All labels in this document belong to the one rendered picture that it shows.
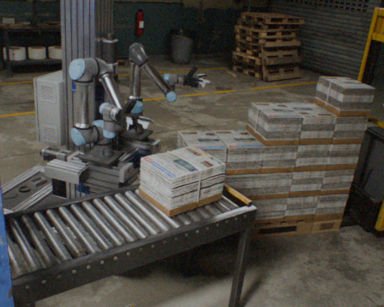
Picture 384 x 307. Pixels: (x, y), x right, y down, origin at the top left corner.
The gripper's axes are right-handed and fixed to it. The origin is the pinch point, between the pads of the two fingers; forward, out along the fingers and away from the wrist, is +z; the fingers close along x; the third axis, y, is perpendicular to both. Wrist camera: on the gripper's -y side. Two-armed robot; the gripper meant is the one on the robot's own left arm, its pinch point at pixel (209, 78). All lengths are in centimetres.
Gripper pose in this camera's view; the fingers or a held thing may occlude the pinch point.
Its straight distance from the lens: 334.3
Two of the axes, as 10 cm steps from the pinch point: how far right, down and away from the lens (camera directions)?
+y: -1.0, 8.5, 5.2
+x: 1.0, 5.3, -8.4
